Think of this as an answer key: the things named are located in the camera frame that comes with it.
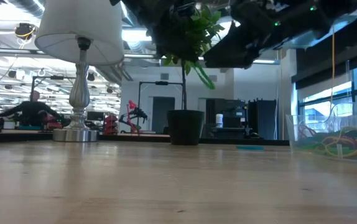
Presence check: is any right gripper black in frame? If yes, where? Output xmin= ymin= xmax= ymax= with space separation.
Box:
xmin=203 ymin=0 xmax=307 ymax=70

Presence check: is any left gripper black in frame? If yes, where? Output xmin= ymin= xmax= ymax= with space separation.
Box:
xmin=115 ymin=0 xmax=205 ymax=63

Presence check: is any green potted plant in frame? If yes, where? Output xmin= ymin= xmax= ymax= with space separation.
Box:
xmin=147 ymin=6 xmax=226 ymax=146

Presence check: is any blue rubber band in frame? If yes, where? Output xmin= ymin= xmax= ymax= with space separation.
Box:
xmin=236 ymin=145 xmax=265 ymax=151

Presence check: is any clear plastic bin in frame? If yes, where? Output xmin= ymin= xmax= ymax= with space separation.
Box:
xmin=285 ymin=101 xmax=357 ymax=163

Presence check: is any black computer workstation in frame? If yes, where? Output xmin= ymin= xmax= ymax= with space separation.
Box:
xmin=205 ymin=98 xmax=249 ymax=139

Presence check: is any white plastic canister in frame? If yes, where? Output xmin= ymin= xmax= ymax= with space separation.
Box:
xmin=215 ymin=113 xmax=225 ymax=129

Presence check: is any black cabinet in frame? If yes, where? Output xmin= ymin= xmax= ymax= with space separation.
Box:
xmin=248 ymin=98 xmax=278 ymax=140

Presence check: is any pink articulated lamp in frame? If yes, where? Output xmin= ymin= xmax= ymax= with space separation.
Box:
xmin=126 ymin=99 xmax=139 ymax=133

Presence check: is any red cart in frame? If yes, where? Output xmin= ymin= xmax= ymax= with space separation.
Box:
xmin=103 ymin=114 xmax=119 ymax=135

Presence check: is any small black monitor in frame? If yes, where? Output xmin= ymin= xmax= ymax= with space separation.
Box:
xmin=86 ymin=110 xmax=105 ymax=122

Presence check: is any white shade table lamp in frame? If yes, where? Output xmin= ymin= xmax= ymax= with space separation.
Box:
xmin=34 ymin=0 xmax=125 ymax=143

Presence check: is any person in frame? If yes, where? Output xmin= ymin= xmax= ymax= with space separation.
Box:
xmin=0 ymin=90 xmax=64 ymax=127

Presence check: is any black metal gantry frame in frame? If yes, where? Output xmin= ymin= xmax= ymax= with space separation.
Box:
xmin=29 ymin=74 xmax=77 ymax=127
xmin=137 ymin=80 xmax=185 ymax=135

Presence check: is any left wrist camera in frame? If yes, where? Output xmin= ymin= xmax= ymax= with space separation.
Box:
xmin=172 ymin=1 xmax=197 ymax=19

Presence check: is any yellow cord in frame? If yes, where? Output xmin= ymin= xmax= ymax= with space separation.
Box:
xmin=330 ymin=26 xmax=336 ymax=105

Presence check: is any black round device yellow cable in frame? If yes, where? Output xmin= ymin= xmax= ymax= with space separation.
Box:
xmin=13 ymin=22 xmax=37 ymax=41

